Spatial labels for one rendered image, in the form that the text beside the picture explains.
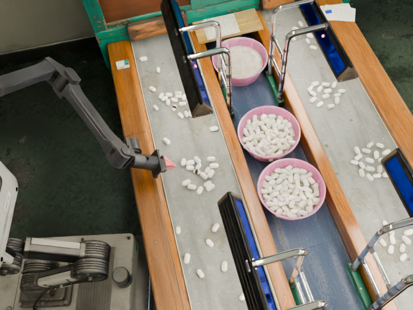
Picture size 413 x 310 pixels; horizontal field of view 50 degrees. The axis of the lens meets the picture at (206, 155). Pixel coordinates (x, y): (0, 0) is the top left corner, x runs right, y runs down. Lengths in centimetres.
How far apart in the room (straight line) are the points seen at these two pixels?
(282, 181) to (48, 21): 209
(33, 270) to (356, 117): 149
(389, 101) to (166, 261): 117
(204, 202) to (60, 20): 193
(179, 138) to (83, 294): 78
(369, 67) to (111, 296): 153
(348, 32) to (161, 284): 147
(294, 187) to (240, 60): 71
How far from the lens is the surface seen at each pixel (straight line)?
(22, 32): 339
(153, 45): 231
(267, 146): 189
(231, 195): 137
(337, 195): 180
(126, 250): 204
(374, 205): 184
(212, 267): 168
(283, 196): 179
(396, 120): 204
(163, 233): 172
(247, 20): 233
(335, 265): 179
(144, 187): 181
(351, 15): 242
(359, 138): 198
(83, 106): 173
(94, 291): 202
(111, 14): 225
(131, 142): 174
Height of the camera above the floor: 235
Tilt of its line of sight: 59 degrees down
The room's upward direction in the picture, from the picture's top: 7 degrees counter-clockwise
